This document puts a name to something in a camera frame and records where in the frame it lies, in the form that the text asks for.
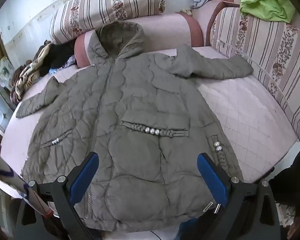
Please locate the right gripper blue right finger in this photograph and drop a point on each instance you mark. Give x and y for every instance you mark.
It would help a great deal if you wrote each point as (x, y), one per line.
(215, 178)

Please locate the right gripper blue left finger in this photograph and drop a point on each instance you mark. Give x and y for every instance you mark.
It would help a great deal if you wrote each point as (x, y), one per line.
(80, 178)

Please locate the olive green puffer jacket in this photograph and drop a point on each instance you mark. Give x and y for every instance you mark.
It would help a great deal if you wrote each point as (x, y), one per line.
(146, 120)

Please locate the black clothes pile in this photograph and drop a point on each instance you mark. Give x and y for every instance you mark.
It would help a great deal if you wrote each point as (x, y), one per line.
(57, 56)

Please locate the pink quilted round bed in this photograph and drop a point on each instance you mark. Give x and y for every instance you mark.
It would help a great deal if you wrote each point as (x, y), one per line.
(252, 121)

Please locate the beige brown patterned blanket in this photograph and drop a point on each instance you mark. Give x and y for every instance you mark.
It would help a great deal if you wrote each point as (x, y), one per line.
(25, 76)

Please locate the blue plastic bag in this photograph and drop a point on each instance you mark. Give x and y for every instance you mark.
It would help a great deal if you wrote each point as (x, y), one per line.
(71, 61)

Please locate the floral gift bag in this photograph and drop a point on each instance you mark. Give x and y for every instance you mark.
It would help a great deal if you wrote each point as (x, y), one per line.
(6, 73)

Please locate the striped floral pillow right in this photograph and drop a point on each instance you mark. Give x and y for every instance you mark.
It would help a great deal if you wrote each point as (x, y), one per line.
(271, 48)

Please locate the striped floral pillow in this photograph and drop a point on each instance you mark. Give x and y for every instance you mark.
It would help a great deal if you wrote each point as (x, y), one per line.
(271, 48)
(79, 16)

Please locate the pink bolster cushion centre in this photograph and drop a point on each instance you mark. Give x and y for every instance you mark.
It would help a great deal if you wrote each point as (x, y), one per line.
(168, 31)

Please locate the pink bolster cushion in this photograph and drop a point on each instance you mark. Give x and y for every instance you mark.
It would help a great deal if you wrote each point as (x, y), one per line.
(206, 14)
(168, 31)

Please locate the striped floral pillow left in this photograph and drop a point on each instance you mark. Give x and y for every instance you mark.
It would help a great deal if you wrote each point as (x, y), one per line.
(79, 16)

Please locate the pink bolster cushion right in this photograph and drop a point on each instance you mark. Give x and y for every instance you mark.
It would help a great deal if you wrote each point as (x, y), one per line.
(206, 14)

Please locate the lime green garment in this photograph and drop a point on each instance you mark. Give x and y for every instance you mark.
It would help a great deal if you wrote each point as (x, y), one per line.
(269, 10)

